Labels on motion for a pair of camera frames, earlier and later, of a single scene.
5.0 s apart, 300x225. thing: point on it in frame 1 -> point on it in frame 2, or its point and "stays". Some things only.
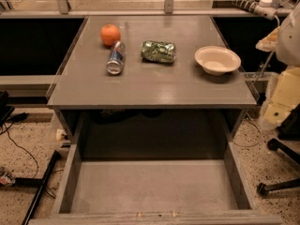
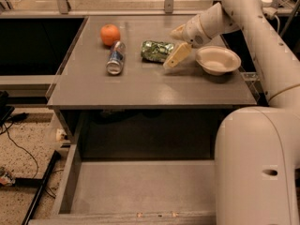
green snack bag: x=158 y=52 stays
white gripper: x=290 y=46 -> x=192 y=33
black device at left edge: x=6 y=111 stays
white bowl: x=217 y=60 stays
